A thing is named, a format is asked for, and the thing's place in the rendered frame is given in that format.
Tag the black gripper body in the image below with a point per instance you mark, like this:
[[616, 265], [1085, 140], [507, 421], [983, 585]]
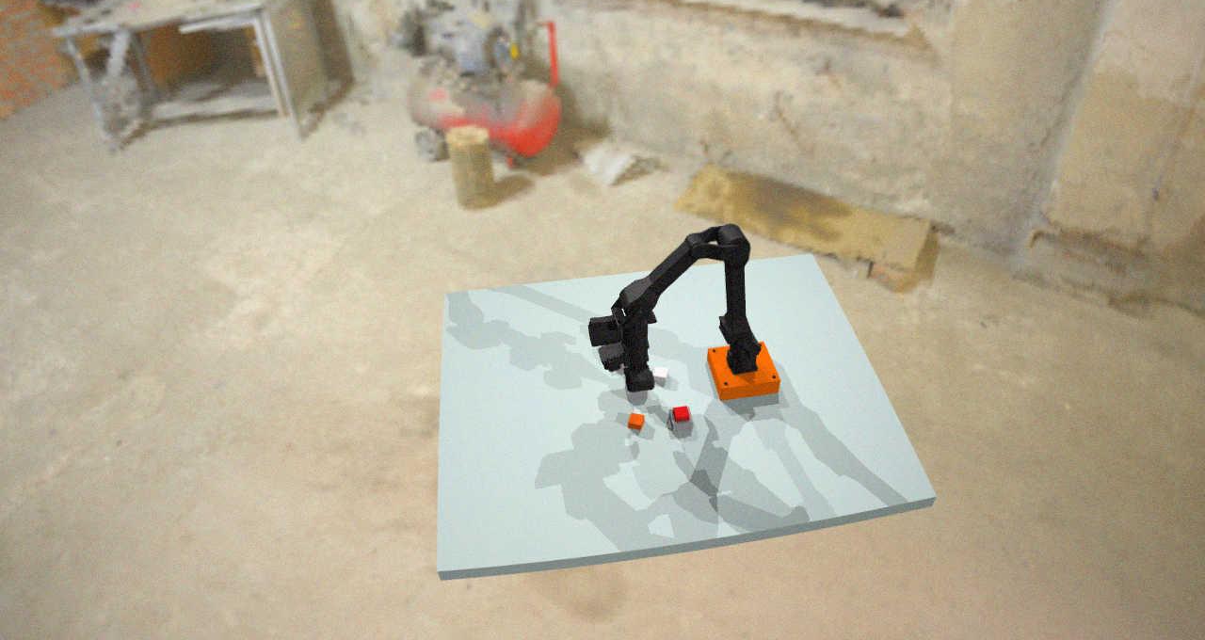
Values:
[[639, 378]]

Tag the red button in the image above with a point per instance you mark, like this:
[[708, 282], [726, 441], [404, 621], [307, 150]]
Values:
[[681, 418]]

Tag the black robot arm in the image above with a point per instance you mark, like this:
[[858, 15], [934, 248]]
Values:
[[640, 297]]

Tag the green button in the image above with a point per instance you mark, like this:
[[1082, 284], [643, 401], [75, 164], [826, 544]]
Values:
[[636, 395]]

